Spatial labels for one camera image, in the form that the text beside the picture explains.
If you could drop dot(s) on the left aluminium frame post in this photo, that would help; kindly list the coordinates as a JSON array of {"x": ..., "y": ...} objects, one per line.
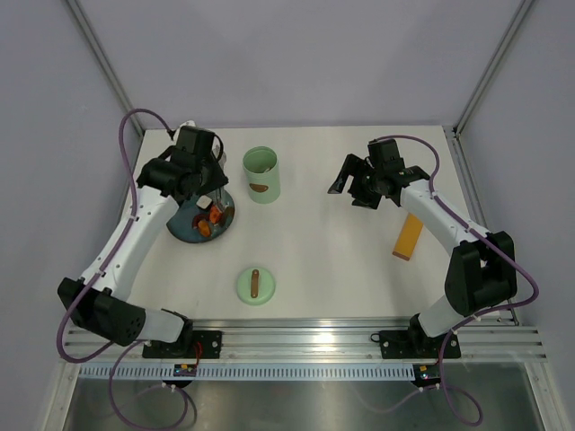
[{"x": 94, "y": 45}]

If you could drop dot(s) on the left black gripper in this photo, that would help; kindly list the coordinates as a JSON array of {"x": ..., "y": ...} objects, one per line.
[{"x": 218, "y": 180}]

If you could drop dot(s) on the white slotted cable duct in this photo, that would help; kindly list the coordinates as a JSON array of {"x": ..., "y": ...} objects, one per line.
[{"x": 269, "y": 372}]

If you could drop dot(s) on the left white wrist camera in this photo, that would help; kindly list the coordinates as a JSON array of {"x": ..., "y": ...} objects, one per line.
[{"x": 188, "y": 124}]

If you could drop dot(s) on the green round lid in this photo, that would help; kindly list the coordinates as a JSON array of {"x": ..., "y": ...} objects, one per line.
[{"x": 255, "y": 286}]

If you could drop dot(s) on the toy brown mushroom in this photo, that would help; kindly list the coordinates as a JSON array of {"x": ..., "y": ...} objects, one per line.
[{"x": 228, "y": 213}]

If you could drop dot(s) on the right aluminium frame post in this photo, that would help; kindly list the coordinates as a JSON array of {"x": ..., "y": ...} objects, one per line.
[{"x": 495, "y": 62}]

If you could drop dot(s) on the toy white cheese cube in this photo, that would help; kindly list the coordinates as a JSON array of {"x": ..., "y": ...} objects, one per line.
[{"x": 204, "y": 203}]

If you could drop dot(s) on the metal tongs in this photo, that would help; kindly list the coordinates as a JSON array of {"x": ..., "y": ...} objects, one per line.
[{"x": 219, "y": 195}]

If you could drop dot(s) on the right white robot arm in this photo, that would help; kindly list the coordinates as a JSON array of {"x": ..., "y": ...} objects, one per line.
[{"x": 480, "y": 273}]

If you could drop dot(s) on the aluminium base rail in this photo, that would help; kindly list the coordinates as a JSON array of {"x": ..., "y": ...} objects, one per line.
[{"x": 492, "y": 340}]

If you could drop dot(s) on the orange rectangular box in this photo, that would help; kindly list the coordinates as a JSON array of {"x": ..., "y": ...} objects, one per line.
[{"x": 408, "y": 237}]

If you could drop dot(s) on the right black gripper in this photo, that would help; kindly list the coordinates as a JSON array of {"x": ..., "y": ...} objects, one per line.
[{"x": 364, "y": 199}]

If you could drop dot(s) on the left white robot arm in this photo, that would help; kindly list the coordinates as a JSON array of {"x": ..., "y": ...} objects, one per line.
[{"x": 98, "y": 300}]

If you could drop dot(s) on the dark teal plate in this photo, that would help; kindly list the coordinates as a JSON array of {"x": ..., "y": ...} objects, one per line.
[{"x": 191, "y": 225}]

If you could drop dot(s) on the aluminium frame post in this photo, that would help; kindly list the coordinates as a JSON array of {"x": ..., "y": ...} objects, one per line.
[
  {"x": 94, "y": 45},
  {"x": 495, "y": 62}
]

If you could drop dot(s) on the toy orange carrot piece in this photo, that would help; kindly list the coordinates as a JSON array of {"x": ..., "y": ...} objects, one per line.
[{"x": 215, "y": 215}]

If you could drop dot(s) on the green cylindrical lunch container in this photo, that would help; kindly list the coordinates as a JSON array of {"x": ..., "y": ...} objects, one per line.
[{"x": 262, "y": 188}]

